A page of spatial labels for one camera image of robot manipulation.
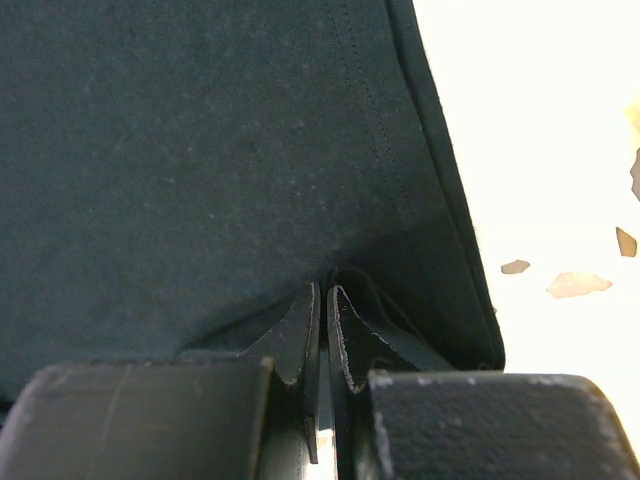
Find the black t shirt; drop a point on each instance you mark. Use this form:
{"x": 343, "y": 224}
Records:
{"x": 170, "y": 169}

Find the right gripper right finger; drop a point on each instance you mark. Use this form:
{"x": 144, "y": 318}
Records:
{"x": 395, "y": 421}

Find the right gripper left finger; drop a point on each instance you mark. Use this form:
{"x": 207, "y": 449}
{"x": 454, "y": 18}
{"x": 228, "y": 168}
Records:
{"x": 249, "y": 416}

